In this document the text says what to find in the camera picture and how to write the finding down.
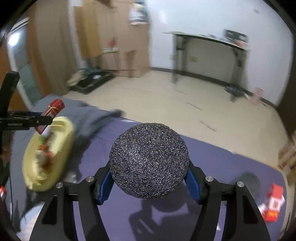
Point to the large black foam disc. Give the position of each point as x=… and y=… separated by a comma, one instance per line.
x=149, y=160

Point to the pink package on floor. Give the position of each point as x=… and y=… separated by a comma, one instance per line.
x=257, y=95

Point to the red white carton box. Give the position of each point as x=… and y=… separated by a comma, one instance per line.
x=270, y=209

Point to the white fluffy plush toy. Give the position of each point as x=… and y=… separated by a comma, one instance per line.
x=43, y=154

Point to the cardboard boxes on floor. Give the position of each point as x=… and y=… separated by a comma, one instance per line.
x=287, y=158

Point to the grey cloth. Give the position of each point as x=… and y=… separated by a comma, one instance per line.
x=87, y=119

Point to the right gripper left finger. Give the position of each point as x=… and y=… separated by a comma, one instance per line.
x=71, y=210

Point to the yellow oval plastic basin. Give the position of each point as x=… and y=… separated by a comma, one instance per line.
x=62, y=143

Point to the black open suitcase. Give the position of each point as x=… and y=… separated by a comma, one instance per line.
x=88, y=79

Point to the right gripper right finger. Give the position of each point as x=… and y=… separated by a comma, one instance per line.
x=243, y=220

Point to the dark door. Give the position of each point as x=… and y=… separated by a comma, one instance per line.
x=287, y=106

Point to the wooden cabinet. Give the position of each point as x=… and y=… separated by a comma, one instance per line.
x=66, y=36

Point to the small black foam disc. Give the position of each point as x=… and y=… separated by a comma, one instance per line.
x=251, y=181

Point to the black folding table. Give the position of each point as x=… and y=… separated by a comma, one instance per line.
x=218, y=61

